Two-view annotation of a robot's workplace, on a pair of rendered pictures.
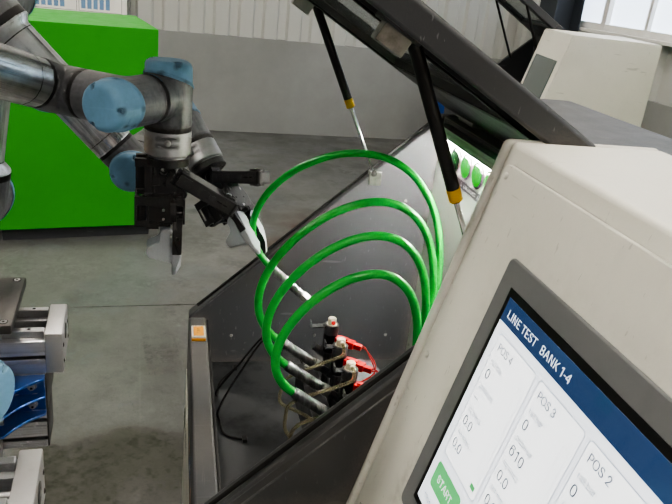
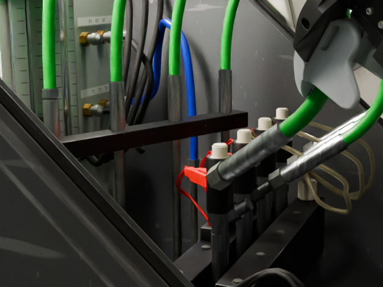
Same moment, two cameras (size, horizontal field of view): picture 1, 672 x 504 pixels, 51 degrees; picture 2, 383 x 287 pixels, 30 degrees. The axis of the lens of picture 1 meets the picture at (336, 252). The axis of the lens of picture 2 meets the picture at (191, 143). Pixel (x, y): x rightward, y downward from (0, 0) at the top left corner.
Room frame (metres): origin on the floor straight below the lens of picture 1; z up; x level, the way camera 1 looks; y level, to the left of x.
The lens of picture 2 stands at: (1.78, 0.39, 1.26)
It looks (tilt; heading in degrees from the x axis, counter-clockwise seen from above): 12 degrees down; 217
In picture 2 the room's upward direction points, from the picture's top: 1 degrees counter-clockwise
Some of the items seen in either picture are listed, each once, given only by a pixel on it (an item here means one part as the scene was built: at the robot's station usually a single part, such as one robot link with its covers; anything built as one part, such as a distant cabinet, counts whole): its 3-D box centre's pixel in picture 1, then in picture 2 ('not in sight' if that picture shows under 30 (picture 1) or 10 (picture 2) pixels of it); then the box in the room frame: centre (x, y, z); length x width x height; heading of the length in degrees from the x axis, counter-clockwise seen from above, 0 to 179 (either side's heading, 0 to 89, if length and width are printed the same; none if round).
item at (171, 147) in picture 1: (167, 143); not in sight; (1.11, 0.29, 1.43); 0.08 x 0.08 x 0.05
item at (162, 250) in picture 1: (163, 252); not in sight; (1.10, 0.29, 1.24); 0.06 x 0.03 x 0.09; 104
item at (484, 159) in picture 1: (492, 161); not in sight; (1.26, -0.26, 1.43); 0.54 x 0.03 x 0.02; 14
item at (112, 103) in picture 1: (117, 101); not in sight; (1.03, 0.35, 1.51); 0.11 x 0.11 x 0.08; 69
